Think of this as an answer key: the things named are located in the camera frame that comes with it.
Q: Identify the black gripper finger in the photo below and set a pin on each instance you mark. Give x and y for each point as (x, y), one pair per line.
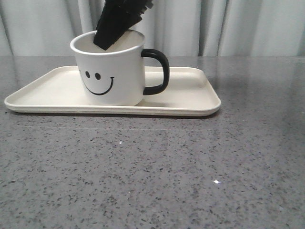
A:
(116, 18)

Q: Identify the white smiley mug black handle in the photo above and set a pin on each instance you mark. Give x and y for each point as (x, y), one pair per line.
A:
(116, 76)

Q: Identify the pale grey pleated curtain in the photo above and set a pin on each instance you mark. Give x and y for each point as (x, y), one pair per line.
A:
(175, 27)

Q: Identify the cream rectangular plastic tray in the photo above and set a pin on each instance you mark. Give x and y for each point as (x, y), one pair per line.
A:
(189, 93)

